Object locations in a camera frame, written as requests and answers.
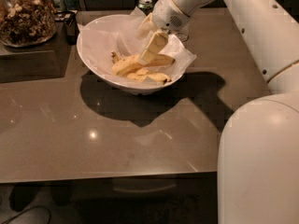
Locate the green soda can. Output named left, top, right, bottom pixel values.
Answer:
left=137, top=0, right=153, bottom=15

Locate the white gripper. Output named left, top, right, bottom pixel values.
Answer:
left=136, top=0, right=190, bottom=65

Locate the small yellow banana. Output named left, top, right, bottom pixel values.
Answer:
left=126, top=69, right=172, bottom=84

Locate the black cable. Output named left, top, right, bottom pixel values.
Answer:
left=0, top=205, right=52, bottom=224

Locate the small black box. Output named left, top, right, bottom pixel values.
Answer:
left=55, top=11, right=79, bottom=45

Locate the dark box stand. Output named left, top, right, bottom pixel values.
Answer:
left=0, top=22, right=71, bottom=83

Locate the clear plastic water bottle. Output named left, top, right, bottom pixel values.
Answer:
left=175, top=24, right=190, bottom=42

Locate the white bowl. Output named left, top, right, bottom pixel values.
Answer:
left=76, top=14, right=187, bottom=95

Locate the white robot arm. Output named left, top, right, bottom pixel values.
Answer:
left=138, top=0, right=299, bottom=224

